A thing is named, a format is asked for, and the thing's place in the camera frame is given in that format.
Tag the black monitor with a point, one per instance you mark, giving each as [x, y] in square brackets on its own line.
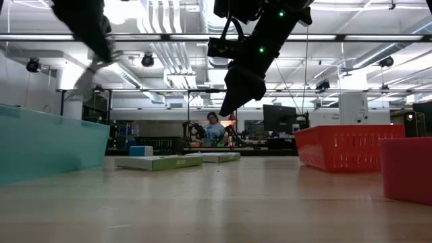
[423, 113]
[278, 118]

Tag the black background table frame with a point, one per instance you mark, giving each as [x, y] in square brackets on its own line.
[62, 101]

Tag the black background station frame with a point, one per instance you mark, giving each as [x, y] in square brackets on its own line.
[202, 90]

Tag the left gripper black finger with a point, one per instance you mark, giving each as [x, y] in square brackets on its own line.
[103, 50]

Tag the red slotted plastic basket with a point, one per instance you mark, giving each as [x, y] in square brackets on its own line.
[347, 148]

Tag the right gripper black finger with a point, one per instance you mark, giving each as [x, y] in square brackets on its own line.
[243, 91]

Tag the white box appliance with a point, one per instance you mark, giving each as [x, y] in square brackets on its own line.
[352, 108]

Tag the person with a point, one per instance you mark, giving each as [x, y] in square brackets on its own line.
[212, 131]

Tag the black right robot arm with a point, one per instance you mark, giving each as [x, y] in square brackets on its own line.
[270, 23]

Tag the teal translucent plastic bin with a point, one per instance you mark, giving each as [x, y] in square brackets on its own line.
[50, 145]

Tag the white acer box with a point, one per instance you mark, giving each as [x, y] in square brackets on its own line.
[158, 163]
[219, 157]

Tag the silver ceiling duct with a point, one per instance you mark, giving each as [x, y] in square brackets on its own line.
[206, 23]

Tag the black ceiling spotlight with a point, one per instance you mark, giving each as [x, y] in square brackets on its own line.
[33, 65]
[147, 60]
[386, 61]
[323, 85]

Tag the small pink container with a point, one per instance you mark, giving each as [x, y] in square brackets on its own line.
[408, 172]

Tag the small red object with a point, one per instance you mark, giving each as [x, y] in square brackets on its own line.
[232, 117]

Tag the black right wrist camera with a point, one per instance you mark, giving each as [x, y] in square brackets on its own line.
[222, 48]

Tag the black device with round light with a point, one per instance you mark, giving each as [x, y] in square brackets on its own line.
[413, 126]

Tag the black slotted plastic basket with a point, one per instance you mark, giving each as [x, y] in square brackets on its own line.
[165, 143]

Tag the black background robot arm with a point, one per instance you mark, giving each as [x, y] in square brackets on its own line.
[195, 131]
[231, 135]

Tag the small blue box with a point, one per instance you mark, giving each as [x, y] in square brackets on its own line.
[138, 150]

